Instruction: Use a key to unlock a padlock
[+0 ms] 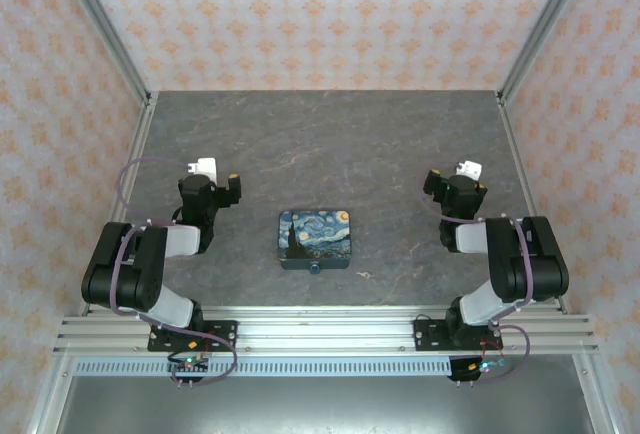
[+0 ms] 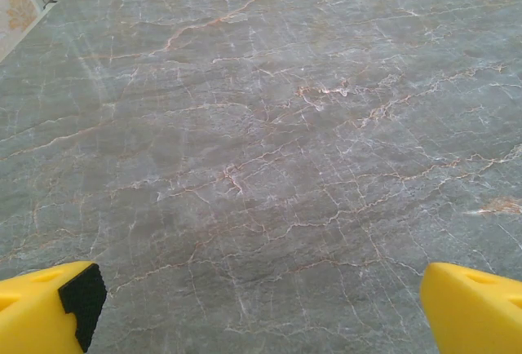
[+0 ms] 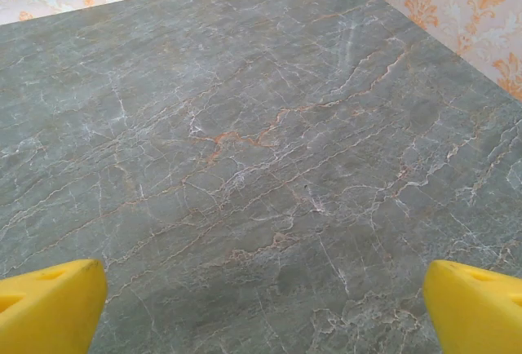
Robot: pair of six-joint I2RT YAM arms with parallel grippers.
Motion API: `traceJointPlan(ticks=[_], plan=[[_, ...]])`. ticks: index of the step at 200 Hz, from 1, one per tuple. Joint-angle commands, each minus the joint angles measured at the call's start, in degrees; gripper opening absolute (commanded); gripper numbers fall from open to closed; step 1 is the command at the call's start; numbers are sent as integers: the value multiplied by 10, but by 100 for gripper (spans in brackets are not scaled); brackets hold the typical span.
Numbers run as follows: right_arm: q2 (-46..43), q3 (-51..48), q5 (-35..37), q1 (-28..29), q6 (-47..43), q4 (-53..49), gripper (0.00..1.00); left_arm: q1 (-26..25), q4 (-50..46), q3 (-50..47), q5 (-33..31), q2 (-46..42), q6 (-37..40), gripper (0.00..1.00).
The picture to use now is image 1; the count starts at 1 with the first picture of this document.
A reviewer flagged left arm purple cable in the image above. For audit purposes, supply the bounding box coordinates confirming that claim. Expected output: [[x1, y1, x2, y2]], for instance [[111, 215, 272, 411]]
[[108, 156, 201, 330]]

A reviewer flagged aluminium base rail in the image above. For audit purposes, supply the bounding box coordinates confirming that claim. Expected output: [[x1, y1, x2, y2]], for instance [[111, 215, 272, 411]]
[[52, 303, 601, 356]]

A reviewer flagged grey metal lower panel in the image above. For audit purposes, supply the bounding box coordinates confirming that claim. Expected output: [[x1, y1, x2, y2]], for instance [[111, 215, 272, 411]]
[[52, 372, 599, 434]]

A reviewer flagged aluminium corner post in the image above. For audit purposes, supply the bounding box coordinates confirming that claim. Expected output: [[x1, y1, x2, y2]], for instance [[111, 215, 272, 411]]
[[53, 0, 152, 106], [497, 0, 597, 105]]

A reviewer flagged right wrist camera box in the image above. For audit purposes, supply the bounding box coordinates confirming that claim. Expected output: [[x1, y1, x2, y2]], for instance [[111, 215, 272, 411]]
[[455, 159, 484, 179]]

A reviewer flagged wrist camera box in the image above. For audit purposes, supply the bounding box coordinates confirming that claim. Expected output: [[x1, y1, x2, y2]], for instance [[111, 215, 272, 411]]
[[455, 159, 484, 179], [187, 156, 219, 178]]

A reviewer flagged starry night painted tin box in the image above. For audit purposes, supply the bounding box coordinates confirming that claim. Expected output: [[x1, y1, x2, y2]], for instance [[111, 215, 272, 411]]
[[277, 209, 357, 272]]

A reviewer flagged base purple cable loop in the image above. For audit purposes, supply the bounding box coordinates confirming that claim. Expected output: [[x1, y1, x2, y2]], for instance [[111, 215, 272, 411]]
[[452, 322, 531, 386], [167, 326, 239, 389]]

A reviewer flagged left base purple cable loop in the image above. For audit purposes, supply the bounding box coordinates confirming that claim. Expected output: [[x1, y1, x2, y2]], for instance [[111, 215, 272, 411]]
[[167, 326, 239, 389]]

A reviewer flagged grey slotted cable duct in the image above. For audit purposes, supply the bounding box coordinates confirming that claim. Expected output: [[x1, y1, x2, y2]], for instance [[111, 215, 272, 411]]
[[74, 358, 454, 378]]

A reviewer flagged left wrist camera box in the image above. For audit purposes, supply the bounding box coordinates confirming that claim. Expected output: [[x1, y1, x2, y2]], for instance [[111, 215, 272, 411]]
[[187, 156, 219, 178]]

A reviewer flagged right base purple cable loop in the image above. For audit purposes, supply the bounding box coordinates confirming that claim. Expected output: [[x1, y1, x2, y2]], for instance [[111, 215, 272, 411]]
[[452, 322, 531, 386]]

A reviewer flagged aluminium table side rail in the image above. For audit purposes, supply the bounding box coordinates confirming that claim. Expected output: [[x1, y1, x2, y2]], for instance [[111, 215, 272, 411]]
[[78, 92, 160, 316], [496, 92, 571, 315]]

